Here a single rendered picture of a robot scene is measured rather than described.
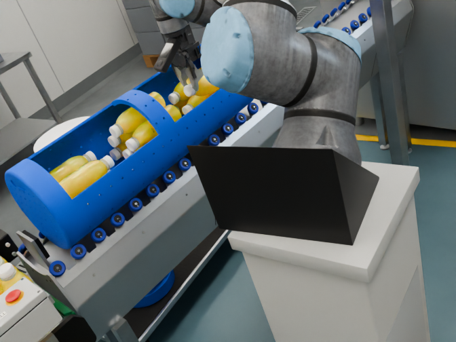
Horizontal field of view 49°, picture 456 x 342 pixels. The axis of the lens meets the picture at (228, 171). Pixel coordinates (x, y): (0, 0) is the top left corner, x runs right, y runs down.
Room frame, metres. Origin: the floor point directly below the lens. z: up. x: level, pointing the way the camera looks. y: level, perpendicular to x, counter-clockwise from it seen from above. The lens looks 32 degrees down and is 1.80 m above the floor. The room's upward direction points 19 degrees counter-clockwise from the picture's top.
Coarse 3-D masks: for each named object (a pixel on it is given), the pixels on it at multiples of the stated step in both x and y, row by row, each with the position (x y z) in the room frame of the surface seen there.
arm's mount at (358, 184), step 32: (224, 160) 0.85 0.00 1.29; (256, 160) 0.80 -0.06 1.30; (288, 160) 0.76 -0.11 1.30; (320, 160) 0.73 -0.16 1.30; (224, 192) 0.87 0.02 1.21; (256, 192) 0.82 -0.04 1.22; (288, 192) 0.77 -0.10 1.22; (320, 192) 0.73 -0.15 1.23; (352, 192) 0.75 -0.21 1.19; (224, 224) 0.89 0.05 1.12; (256, 224) 0.83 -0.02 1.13; (288, 224) 0.79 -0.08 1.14; (320, 224) 0.74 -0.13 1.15; (352, 224) 0.72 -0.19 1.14
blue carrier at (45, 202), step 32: (128, 96) 1.52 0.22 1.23; (224, 96) 1.58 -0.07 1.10; (96, 128) 1.57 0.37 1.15; (160, 128) 1.42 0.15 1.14; (192, 128) 1.47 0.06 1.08; (32, 160) 1.40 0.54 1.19; (64, 160) 1.49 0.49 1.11; (128, 160) 1.32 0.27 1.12; (160, 160) 1.38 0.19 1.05; (32, 192) 1.20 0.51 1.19; (64, 192) 1.20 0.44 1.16; (96, 192) 1.24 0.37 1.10; (128, 192) 1.31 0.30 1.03; (64, 224) 1.16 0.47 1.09; (96, 224) 1.24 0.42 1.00
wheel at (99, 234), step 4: (96, 228) 1.25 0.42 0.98; (100, 228) 1.25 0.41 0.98; (92, 232) 1.24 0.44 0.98; (96, 232) 1.24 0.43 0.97; (100, 232) 1.24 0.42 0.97; (104, 232) 1.25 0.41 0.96; (92, 236) 1.23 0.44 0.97; (96, 236) 1.23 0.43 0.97; (100, 236) 1.23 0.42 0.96; (104, 236) 1.24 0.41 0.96; (96, 240) 1.22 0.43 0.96; (100, 240) 1.23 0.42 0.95
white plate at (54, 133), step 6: (72, 120) 2.01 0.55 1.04; (78, 120) 1.99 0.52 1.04; (84, 120) 1.96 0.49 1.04; (60, 126) 1.99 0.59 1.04; (66, 126) 1.97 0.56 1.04; (72, 126) 1.95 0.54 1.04; (48, 132) 1.97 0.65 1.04; (54, 132) 1.95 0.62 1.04; (60, 132) 1.92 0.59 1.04; (42, 138) 1.93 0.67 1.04; (48, 138) 1.91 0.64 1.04; (54, 138) 1.89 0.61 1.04; (36, 144) 1.90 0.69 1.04; (42, 144) 1.87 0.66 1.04; (36, 150) 1.84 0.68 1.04
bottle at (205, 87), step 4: (204, 76) 1.64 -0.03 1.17; (200, 80) 1.62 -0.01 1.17; (204, 80) 1.62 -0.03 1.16; (200, 84) 1.61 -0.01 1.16; (204, 84) 1.61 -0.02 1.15; (208, 84) 1.62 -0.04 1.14; (200, 88) 1.60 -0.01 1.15; (204, 88) 1.61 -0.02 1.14; (208, 88) 1.61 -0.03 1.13; (212, 88) 1.63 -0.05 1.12; (216, 88) 1.64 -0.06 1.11; (196, 92) 1.60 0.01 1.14; (200, 92) 1.60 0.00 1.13; (204, 92) 1.61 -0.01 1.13; (208, 92) 1.62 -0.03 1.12
